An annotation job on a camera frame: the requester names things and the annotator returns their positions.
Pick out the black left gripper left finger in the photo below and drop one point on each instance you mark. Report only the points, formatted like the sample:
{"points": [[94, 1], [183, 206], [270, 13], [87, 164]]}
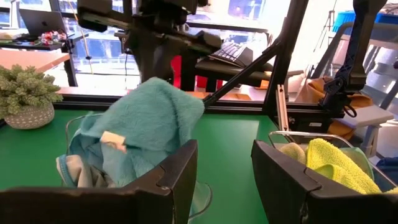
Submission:
{"points": [[109, 205]]}

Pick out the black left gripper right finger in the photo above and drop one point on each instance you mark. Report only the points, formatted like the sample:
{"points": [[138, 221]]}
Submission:
{"points": [[295, 205]]}

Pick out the lime green microfiber towel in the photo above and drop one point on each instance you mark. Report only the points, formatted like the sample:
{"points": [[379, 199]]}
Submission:
{"points": [[292, 151], [335, 165]]}

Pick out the teal microfiber towel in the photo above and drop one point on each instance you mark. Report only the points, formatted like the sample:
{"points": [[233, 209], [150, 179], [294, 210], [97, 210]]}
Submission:
{"points": [[140, 124]]}

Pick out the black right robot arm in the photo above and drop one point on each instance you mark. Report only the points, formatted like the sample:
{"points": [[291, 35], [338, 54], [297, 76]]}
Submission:
{"points": [[102, 12]]}

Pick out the light grey microfiber towel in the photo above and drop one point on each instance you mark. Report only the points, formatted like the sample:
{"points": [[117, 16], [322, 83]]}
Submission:
{"points": [[81, 175]]}

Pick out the red object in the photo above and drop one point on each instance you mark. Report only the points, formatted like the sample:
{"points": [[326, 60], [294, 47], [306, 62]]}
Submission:
{"points": [[177, 71]]}

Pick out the black keyboard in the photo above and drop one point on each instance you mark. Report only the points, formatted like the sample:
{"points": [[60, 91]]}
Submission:
{"points": [[231, 53]]}

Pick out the black side table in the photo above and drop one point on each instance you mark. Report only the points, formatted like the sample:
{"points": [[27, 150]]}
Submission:
{"points": [[233, 70]]}

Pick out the green table mat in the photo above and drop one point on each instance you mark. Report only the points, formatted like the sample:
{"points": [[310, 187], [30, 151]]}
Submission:
{"points": [[230, 149]]}

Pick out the red white wrapped candies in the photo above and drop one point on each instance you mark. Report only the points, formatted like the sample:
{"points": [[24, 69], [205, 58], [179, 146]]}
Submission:
{"points": [[51, 36]]}

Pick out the white stool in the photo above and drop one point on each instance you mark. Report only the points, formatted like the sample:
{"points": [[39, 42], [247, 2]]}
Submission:
{"points": [[367, 116]]}

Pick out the tan fabric bag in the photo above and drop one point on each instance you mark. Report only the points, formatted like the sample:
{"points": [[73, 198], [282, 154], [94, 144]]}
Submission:
{"points": [[314, 90]]}

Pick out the silver laptop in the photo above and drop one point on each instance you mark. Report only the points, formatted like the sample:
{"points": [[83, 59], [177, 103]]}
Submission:
{"points": [[40, 21]]}

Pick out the beige wooden desk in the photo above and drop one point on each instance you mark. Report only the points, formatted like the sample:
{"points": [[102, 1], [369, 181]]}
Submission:
{"points": [[31, 59]]}

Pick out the artificial green potted plant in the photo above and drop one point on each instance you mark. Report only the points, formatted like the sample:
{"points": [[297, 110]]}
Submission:
{"points": [[26, 93]]}

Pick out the blue bin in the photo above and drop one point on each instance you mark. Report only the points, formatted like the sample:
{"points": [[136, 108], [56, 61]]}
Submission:
{"points": [[342, 18]]}

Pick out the silver metal bracket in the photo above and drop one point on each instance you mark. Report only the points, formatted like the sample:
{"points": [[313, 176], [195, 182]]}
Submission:
{"points": [[281, 107]]}

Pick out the black aluminium table frame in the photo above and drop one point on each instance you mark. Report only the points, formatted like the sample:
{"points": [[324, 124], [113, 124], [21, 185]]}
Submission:
{"points": [[286, 62]]}

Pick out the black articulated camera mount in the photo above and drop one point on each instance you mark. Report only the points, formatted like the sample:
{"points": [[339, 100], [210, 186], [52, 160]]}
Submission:
{"points": [[351, 71]]}

